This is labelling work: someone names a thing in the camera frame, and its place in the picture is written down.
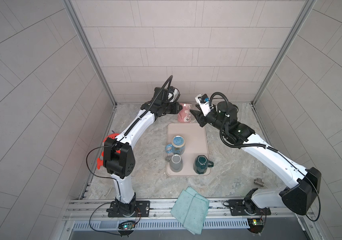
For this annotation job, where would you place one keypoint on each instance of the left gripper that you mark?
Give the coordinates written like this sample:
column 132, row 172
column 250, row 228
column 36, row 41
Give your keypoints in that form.
column 174, row 109

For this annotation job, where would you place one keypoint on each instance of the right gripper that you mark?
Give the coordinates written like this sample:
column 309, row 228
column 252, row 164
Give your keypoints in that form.
column 200, row 118

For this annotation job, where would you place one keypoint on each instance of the pink ghost mug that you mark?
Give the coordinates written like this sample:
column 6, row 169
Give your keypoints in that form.
column 184, row 116

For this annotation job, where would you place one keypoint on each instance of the blue butterfly mug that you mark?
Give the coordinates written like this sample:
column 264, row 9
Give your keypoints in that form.
column 177, row 146

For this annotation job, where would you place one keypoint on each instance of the dark green mug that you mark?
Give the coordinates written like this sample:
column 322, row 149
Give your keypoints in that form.
column 201, row 164

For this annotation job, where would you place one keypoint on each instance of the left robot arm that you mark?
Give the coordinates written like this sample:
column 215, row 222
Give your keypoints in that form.
column 118, row 154

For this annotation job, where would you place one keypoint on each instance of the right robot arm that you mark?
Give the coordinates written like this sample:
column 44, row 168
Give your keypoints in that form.
column 301, row 185

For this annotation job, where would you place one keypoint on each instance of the grey mug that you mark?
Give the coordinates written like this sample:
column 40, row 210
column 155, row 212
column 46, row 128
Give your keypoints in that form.
column 175, row 162

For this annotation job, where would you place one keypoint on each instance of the beige tray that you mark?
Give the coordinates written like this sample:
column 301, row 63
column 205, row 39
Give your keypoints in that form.
column 195, row 145

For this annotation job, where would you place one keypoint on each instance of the small metal fitting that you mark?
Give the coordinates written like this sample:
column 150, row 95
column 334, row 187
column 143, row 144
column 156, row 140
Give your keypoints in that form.
column 259, row 182

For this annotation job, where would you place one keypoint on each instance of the teal folded cloth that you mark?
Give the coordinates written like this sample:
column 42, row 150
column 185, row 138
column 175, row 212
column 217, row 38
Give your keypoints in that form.
column 190, row 214

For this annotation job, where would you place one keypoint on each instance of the red shark plush toy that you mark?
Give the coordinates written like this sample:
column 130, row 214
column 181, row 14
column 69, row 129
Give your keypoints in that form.
column 100, row 158

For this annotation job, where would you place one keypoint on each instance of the right circuit board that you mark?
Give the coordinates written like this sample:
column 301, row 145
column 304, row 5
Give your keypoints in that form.
column 256, row 225

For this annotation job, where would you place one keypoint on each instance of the circuit board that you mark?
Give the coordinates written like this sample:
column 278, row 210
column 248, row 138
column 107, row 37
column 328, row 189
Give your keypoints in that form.
column 126, row 226
column 256, row 225

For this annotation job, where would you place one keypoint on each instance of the left circuit board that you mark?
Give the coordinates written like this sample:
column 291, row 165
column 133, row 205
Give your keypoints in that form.
column 126, row 226

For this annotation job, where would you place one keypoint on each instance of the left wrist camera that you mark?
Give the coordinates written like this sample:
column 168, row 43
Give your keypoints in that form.
column 173, row 95

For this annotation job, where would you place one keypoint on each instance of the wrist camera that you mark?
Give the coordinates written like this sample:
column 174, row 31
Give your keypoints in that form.
column 173, row 95
column 204, row 103

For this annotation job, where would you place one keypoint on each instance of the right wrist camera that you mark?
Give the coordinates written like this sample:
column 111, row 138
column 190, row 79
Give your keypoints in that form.
column 204, row 103

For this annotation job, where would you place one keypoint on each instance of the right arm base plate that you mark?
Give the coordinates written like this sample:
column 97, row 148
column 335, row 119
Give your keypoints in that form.
column 245, row 208

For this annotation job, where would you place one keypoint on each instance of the aluminium rail frame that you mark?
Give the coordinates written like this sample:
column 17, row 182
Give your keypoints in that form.
column 162, row 209

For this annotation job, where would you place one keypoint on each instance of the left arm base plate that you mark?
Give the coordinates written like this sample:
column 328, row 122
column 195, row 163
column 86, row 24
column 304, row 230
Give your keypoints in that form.
column 134, row 208

